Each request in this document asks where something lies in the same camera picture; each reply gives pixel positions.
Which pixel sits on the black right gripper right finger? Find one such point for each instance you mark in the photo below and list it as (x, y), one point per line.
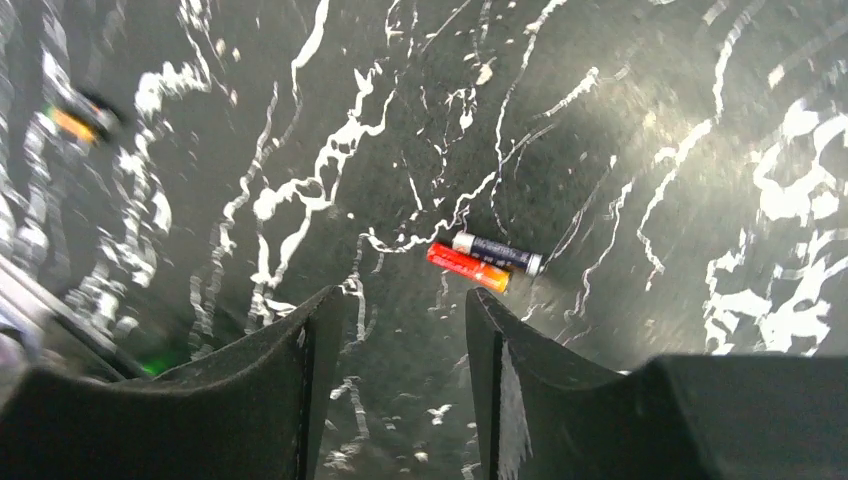
(544, 412)

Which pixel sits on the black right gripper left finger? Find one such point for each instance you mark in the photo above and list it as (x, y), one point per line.
(254, 409)

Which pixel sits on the red AAA battery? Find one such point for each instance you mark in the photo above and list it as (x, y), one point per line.
(483, 273)

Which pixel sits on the black orange AAA battery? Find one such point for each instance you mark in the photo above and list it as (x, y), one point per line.
(86, 117)

